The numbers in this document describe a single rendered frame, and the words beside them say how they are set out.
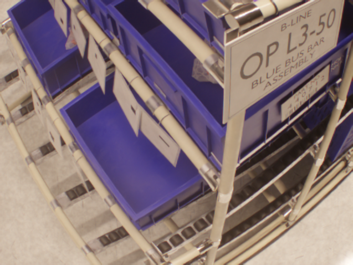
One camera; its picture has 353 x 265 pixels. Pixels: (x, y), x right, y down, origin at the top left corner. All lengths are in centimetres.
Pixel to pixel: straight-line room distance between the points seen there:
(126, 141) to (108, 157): 6
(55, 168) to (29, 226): 31
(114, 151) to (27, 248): 89
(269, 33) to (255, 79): 11
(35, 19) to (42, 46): 15
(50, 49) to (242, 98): 107
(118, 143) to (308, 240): 102
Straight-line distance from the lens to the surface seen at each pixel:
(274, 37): 88
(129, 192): 167
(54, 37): 197
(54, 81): 179
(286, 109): 129
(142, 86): 143
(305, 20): 92
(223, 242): 198
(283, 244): 241
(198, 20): 100
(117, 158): 171
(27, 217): 249
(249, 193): 166
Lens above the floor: 227
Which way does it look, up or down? 63 degrees down
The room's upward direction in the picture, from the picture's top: 2 degrees counter-clockwise
